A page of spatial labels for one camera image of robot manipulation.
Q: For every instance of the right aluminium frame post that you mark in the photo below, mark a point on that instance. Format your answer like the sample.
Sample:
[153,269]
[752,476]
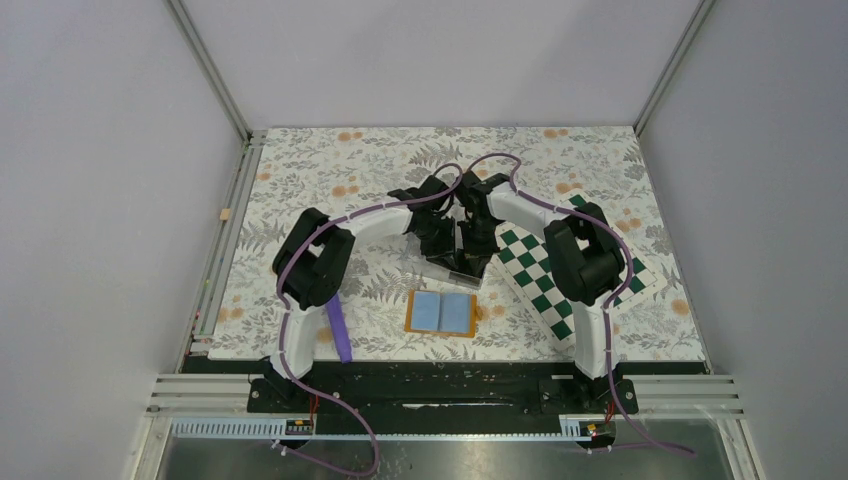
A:
[672,65]

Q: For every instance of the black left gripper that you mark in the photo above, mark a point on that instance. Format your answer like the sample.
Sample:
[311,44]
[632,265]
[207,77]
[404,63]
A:
[444,253]

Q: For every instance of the aluminium frame post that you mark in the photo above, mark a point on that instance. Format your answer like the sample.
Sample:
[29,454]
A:
[672,65]
[193,38]

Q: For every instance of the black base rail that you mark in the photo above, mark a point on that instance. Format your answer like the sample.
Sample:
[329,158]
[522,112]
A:
[426,400]

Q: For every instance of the purple marker pen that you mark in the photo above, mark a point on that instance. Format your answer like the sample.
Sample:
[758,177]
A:
[339,329]

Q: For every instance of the green white chessboard mat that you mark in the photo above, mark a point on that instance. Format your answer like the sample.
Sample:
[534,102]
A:
[562,263]

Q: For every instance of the floral patterned table mat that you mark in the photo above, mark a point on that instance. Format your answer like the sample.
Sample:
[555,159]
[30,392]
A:
[340,170]

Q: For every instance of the clear acrylic card box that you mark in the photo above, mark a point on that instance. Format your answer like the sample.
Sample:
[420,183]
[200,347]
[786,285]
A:
[434,265]

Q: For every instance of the left aluminium frame post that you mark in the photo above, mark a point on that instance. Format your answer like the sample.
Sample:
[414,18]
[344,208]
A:
[193,38]

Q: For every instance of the orange leather card holder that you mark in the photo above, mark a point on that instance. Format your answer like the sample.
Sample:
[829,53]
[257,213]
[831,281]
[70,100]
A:
[445,314]

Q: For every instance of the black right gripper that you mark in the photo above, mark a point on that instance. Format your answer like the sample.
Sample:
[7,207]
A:
[483,253]

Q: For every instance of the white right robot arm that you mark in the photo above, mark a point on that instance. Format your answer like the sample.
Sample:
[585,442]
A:
[594,352]

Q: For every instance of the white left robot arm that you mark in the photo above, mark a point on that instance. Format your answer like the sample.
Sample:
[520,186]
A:
[311,264]

